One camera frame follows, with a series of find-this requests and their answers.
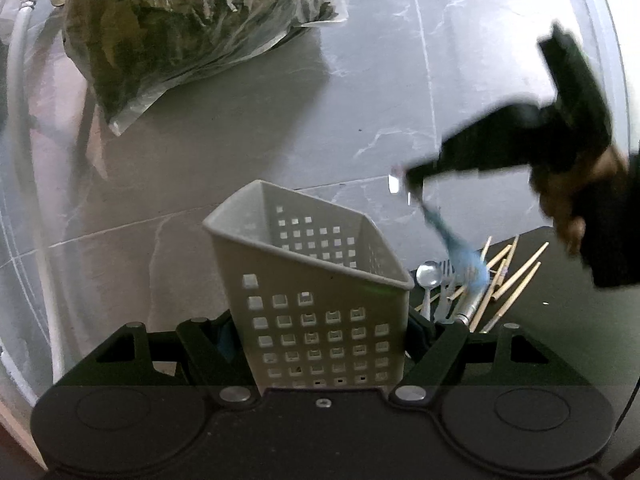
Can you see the pile of wooden chopsticks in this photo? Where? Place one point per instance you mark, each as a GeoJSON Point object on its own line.
{"type": "Point", "coordinates": [520, 270]}

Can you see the metal fork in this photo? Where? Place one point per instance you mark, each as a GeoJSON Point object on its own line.
{"type": "Point", "coordinates": [446, 285]}

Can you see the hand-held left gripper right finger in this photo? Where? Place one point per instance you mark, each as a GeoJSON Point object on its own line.
{"type": "Point", "coordinates": [419, 332]}

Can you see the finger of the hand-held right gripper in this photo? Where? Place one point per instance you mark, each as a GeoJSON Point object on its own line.
{"type": "Point", "coordinates": [475, 145]}

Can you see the person's right hand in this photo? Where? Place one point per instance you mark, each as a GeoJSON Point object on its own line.
{"type": "Point", "coordinates": [560, 205]}

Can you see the metal spoon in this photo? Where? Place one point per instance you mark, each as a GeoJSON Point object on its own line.
{"type": "Point", "coordinates": [429, 275]}

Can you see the white perforated utensil basket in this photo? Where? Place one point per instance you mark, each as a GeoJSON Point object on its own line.
{"type": "Point", "coordinates": [290, 275]}

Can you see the plastic bag of dried greens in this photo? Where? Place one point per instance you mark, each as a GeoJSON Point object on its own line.
{"type": "Point", "coordinates": [175, 25]}

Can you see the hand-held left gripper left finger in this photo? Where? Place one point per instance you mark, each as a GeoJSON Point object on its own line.
{"type": "Point", "coordinates": [226, 342]}

